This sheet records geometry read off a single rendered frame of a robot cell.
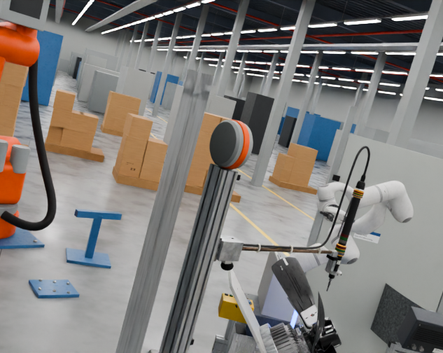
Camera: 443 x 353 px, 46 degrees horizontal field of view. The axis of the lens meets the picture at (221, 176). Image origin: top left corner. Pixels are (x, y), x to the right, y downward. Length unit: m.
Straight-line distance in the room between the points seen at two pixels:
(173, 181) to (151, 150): 8.84
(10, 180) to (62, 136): 5.64
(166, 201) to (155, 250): 0.08
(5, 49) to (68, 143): 5.92
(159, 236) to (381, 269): 3.58
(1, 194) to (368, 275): 3.58
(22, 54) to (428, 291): 4.27
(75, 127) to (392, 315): 8.28
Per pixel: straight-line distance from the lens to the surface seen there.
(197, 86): 0.79
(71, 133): 11.18
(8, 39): 5.50
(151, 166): 9.72
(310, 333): 2.24
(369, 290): 4.37
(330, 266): 2.24
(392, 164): 4.16
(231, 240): 1.79
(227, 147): 1.64
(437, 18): 9.25
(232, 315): 2.64
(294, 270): 2.28
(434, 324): 2.86
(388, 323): 4.33
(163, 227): 0.83
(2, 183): 5.59
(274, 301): 2.94
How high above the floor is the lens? 2.03
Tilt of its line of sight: 9 degrees down
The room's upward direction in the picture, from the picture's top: 15 degrees clockwise
